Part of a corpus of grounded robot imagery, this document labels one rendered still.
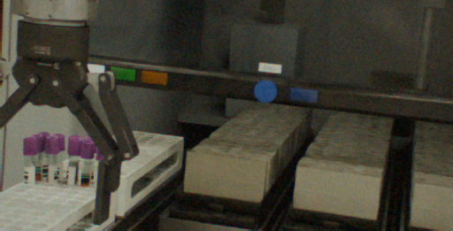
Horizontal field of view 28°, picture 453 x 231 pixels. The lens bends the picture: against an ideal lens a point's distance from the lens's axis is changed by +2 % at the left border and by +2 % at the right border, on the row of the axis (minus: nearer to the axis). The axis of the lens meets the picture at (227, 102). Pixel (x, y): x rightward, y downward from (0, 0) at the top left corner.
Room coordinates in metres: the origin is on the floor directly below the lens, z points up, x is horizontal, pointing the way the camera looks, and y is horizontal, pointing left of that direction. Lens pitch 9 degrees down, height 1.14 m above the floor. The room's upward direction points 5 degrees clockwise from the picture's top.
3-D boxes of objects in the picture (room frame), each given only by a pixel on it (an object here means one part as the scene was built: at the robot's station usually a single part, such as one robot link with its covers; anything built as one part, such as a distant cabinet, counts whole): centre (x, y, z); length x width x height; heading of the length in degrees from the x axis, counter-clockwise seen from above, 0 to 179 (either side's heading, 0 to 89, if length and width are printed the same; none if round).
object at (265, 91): (1.17, -0.05, 0.98); 0.03 x 0.01 x 0.03; 79
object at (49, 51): (0.98, 0.19, 1.02); 0.08 x 0.07 x 0.09; 79
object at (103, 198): (0.96, 0.13, 0.88); 0.03 x 0.01 x 0.07; 169
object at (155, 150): (1.25, 0.14, 0.83); 0.30 x 0.10 x 0.06; 169
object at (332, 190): (1.18, -0.16, 0.85); 0.12 x 0.02 x 0.06; 78
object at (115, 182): (0.96, 0.11, 0.91); 0.03 x 0.01 x 0.05; 79
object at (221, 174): (1.21, -0.01, 0.85); 0.12 x 0.02 x 0.06; 79
